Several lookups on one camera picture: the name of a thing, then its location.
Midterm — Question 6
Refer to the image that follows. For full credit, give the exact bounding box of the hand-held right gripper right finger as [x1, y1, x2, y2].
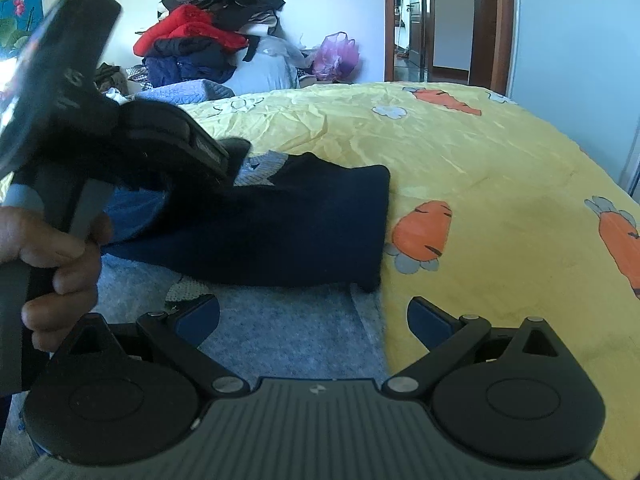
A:
[382, 296, 584, 404]

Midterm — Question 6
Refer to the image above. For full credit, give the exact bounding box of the navy blue garment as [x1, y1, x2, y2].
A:
[142, 42, 238, 87]

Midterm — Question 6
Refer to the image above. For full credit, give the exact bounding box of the person's left hand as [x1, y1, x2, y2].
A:
[0, 207, 114, 354]

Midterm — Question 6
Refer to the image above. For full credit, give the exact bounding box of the white wardrobe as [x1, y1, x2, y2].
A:
[505, 0, 640, 196]

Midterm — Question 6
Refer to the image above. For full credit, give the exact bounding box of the navy and grey small sweater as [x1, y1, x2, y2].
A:
[92, 151, 392, 386]

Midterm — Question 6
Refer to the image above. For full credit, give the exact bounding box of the purple plastic bag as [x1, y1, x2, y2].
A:
[310, 31, 361, 83]

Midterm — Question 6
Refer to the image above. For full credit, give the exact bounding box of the yellow carrot print bedsheet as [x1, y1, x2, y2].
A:
[100, 80, 640, 480]

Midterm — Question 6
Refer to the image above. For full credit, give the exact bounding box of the white pillow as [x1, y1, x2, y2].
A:
[225, 35, 308, 96]

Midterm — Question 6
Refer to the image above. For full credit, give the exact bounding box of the brown wooden door frame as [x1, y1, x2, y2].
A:
[382, 0, 517, 97]

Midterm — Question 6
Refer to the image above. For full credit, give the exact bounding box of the red garment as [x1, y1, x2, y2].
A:
[133, 4, 250, 58]

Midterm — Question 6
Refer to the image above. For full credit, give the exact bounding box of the lotus wall poster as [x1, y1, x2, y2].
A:
[0, 0, 48, 56]

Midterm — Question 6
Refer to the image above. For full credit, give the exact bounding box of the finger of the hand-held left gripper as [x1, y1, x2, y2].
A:
[117, 101, 252, 195]

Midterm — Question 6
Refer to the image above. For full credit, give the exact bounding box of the dark patterned cloth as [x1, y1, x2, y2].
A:
[94, 61, 151, 96]

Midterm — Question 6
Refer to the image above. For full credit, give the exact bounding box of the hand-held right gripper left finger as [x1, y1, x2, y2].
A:
[59, 294, 252, 404]

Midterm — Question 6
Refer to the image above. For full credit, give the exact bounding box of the light blue quilted cloth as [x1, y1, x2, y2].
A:
[132, 79, 236, 106]

